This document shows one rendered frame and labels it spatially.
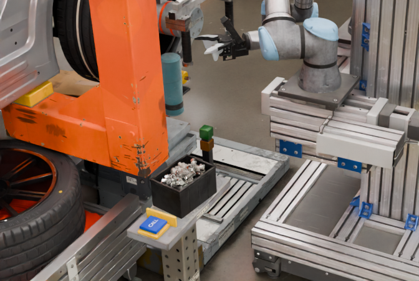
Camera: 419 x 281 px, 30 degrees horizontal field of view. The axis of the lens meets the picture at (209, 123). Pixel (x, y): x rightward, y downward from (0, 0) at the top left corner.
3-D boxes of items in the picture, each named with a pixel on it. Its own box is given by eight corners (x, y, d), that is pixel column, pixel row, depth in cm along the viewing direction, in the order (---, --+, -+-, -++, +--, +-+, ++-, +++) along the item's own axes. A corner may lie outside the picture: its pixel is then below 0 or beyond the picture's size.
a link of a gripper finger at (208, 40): (194, 49, 313) (216, 52, 310) (194, 36, 311) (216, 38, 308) (197, 47, 316) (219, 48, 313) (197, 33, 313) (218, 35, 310)
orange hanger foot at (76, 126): (33, 118, 324) (19, 41, 307) (136, 147, 300) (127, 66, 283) (5, 136, 312) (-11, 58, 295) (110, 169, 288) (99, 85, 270)
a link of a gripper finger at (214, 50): (211, 66, 299) (225, 57, 305) (209, 52, 296) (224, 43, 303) (204, 64, 301) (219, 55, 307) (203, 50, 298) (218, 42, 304)
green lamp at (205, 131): (204, 133, 287) (204, 123, 285) (214, 135, 285) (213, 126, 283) (199, 138, 284) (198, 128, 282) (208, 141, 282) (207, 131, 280)
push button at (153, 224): (151, 220, 270) (150, 214, 269) (168, 225, 267) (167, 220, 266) (139, 231, 265) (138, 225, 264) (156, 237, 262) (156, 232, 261)
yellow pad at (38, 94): (28, 86, 314) (26, 75, 311) (55, 93, 308) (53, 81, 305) (4, 100, 304) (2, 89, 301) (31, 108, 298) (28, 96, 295)
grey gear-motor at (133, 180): (98, 186, 356) (88, 119, 339) (175, 211, 337) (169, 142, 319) (72, 207, 343) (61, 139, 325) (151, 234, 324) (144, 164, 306)
